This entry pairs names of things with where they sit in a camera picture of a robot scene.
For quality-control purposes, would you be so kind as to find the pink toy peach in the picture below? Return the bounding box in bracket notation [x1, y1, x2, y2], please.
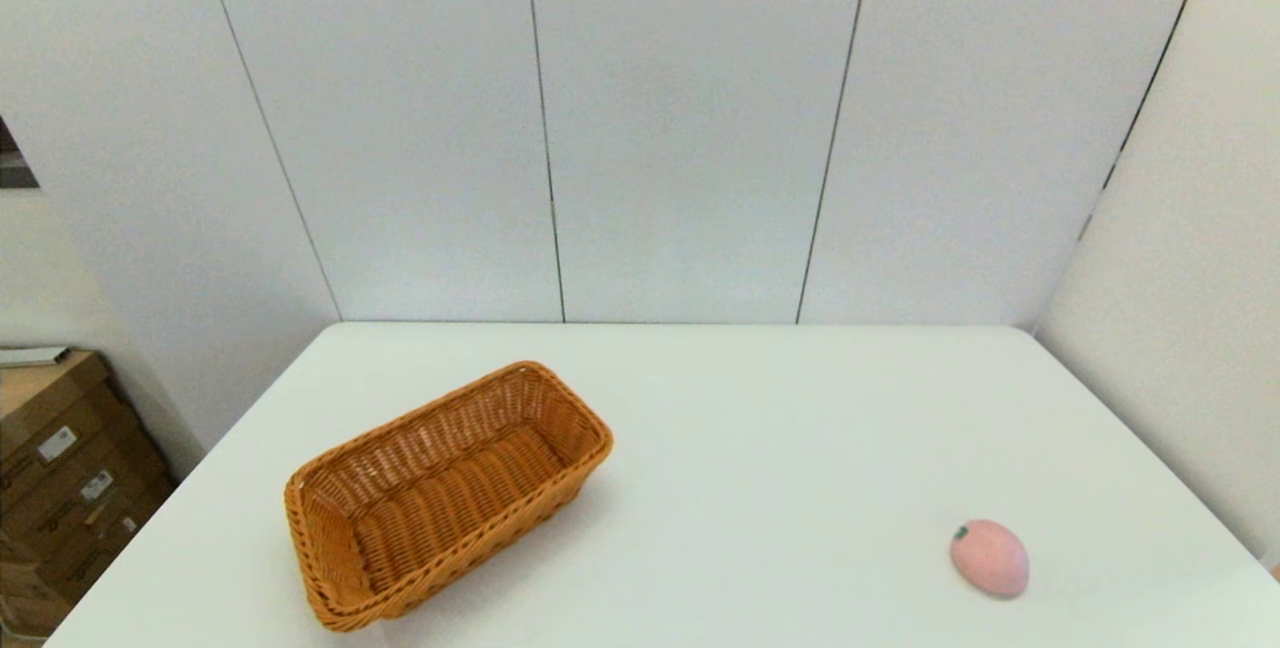
[949, 518, 1031, 599]

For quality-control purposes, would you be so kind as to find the orange wicker basket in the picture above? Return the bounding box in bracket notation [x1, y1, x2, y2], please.
[284, 360, 615, 633]

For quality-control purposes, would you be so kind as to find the brown cardboard box with label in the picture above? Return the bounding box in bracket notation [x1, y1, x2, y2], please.
[0, 488, 179, 629]
[0, 428, 163, 544]
[0, 350, 136, 474]

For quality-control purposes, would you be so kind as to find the white flat book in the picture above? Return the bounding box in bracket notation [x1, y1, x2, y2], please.
[0, 345, 73, 370]

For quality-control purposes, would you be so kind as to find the dark grey wall fixture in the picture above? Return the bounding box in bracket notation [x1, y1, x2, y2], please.
[0, 118, 41, 190]

